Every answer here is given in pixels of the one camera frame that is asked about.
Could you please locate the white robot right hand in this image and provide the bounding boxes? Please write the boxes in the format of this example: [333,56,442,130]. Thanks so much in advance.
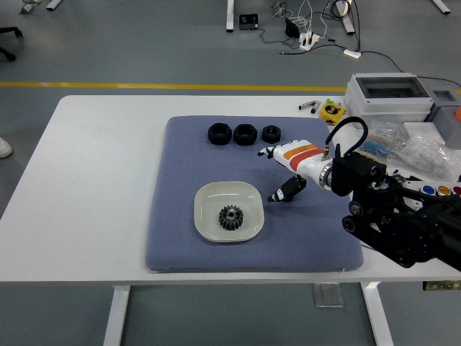
[257,138,327,203]

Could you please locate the large black gear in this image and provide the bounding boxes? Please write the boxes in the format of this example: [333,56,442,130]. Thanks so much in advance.
[218,204,245,231]

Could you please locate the small black hex nut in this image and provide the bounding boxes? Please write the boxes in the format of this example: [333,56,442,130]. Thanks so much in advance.
[261,124,282,144]

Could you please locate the large black hex nut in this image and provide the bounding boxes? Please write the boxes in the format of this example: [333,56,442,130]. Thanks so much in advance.
[207,122,232,146]
[233,123,257,146]

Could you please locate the white flat box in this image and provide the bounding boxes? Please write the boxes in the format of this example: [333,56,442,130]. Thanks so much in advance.
[401,121,447,145]

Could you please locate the three-button control box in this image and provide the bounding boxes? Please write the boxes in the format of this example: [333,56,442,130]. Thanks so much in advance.
[399,179,461,212]

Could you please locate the grey lidded box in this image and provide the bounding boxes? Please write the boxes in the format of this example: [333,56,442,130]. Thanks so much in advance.
[424,88,461,147]

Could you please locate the yellow tape measure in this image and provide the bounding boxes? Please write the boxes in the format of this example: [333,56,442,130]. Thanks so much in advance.
[318,102,346,126]

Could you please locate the bag of blue resistors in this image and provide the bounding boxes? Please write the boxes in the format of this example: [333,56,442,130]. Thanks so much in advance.
[354,122,404,163]

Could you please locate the white square plate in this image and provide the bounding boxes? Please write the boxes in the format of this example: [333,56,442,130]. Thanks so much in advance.
[193,180,265,243]

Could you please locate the white power strip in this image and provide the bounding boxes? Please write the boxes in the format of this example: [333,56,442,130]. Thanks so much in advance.
[298,31,321,51]

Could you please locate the blue-grey quilted mat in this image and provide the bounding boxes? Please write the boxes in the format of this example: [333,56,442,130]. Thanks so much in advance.
[144,115,364,273]

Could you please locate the black power adapter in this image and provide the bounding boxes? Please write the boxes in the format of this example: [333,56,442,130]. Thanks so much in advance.
[284,17,302,38]

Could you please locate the bag of white parts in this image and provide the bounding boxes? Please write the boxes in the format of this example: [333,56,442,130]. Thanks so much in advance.
[395,131,461,181]

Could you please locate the white background desk leg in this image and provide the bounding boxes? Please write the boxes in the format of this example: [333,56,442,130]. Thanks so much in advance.
[338,0,357,36]
[225,0,235,33]

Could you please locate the black device with screen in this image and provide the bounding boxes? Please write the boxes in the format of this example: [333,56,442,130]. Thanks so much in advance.
[238,13,259,31]

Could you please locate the clear plastic floor piece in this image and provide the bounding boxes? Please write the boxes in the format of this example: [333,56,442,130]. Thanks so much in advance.
[312,283,345,309]

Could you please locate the white table leg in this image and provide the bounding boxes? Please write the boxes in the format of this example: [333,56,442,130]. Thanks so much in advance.
[103,284,130,346]
[362,281,395,346]

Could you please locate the black under-table control panel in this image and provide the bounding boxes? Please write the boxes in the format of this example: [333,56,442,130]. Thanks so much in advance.
[422,280,461,291]

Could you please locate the person's white shoe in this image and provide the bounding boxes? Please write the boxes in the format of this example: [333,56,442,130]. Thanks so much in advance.
[0,136,14,159]

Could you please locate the black office chair base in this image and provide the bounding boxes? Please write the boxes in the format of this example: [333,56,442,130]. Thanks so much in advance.
[0,27,23,62]

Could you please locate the grey enclosure with clear lid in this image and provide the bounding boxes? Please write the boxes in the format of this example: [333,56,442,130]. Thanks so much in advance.
[343,72,435,130]

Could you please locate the long black floor cable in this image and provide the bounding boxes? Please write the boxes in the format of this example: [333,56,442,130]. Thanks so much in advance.
[359,50,461,91]

